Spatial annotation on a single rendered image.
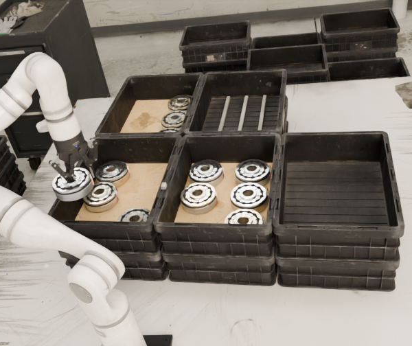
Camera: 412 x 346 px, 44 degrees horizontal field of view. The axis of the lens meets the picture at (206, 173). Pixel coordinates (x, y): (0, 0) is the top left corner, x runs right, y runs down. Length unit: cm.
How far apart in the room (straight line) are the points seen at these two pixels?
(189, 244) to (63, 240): 35
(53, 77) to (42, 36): 156
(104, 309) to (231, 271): 40
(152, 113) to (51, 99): 74
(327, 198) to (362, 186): 11
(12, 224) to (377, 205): 91
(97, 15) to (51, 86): 374
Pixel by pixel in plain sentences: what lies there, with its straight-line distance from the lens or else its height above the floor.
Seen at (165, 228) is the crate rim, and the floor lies 92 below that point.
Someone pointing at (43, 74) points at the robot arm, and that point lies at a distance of 120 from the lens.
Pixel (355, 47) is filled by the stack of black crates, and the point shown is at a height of 51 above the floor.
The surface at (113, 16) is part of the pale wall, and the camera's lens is 490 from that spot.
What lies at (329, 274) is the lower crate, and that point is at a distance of 135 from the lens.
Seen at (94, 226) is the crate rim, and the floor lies 92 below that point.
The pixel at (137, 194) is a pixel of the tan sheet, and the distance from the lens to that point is 155.
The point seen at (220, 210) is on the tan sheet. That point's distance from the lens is 143.
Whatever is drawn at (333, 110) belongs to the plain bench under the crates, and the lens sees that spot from 205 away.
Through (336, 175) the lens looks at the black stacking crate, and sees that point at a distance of 153.
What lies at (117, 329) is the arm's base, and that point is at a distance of 118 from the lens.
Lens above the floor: 179
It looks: 38 degrees down
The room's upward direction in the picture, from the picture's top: 10 degrees counter-clockwise
